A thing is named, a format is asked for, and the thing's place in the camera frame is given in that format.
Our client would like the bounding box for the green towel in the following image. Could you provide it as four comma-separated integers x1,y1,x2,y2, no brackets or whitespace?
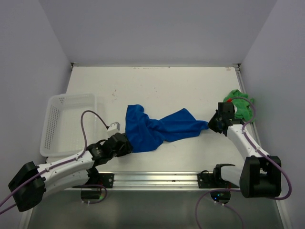
223,89,255,123

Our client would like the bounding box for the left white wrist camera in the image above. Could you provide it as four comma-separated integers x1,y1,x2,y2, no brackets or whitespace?
107,122,121,137

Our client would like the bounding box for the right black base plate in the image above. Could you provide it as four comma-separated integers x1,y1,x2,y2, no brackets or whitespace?
197,170,220,189

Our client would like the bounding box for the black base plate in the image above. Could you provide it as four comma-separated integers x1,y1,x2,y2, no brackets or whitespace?
96,173,114,189
197,170,220,189

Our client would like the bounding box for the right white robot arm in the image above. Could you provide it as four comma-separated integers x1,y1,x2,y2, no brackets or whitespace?
208,102,282,198

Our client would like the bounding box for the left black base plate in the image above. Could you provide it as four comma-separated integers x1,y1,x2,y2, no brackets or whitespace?
96,173,114,189

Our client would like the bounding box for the white perforated plastic basket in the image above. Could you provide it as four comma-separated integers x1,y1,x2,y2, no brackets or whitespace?
40,93,97,157

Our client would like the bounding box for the blue towel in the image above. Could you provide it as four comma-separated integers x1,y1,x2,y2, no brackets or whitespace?
125,104,209,153

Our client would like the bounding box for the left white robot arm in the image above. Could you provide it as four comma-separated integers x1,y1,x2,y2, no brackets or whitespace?
8,133,133,212

